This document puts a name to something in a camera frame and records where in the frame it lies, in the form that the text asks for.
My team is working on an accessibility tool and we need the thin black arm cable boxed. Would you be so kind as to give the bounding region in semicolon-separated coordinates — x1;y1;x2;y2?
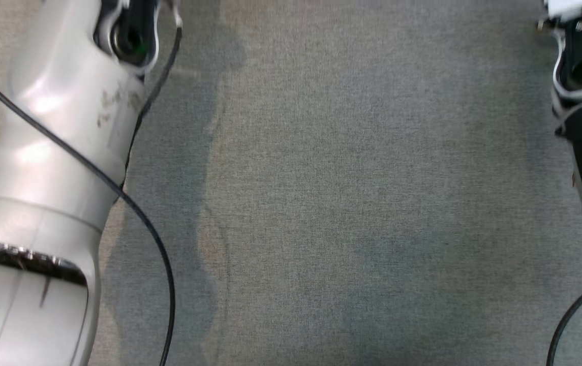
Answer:
118;25;185;191

